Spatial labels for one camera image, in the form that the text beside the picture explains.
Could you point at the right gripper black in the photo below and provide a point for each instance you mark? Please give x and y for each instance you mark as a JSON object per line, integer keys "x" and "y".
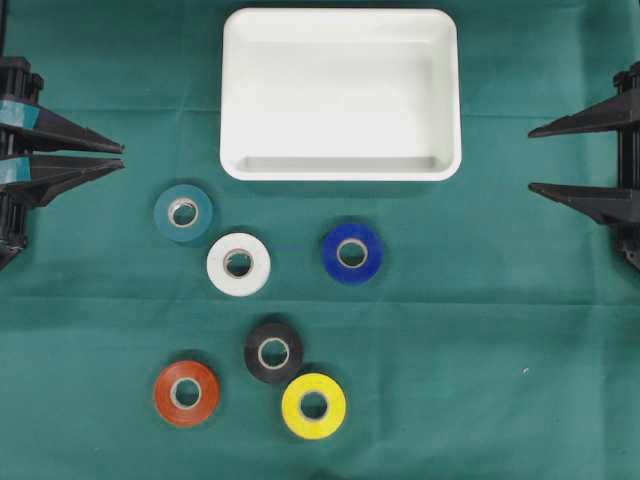
{"x": 606, "y": 205}

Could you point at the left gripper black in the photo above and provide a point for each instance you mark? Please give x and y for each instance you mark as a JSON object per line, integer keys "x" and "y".
{"x": 38, "y": 179}

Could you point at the teal tape roll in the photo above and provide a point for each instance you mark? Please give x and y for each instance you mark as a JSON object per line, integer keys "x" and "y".
{"x": 183, "y": 213}

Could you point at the blue tape roll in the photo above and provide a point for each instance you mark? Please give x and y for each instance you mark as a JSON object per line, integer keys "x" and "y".
{"x": 352, "y": 253}

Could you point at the black tape roll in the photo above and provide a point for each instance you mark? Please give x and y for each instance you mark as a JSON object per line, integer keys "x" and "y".
{"x": 273, "y": 352}

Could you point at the white tape roll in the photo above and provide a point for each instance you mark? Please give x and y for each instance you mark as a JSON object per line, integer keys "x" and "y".
{"x": 238, "y": 264}

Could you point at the white plastic tray case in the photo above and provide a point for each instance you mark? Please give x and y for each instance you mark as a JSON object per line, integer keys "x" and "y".
{"x": 340, "y": 94}

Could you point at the orange tape roll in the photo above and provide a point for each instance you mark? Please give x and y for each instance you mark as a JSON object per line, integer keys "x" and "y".
{"x": 186, "y": 393}

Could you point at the yellow tape roll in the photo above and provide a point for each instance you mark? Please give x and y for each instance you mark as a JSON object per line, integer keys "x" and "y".
{"x": 313, "y": 406}

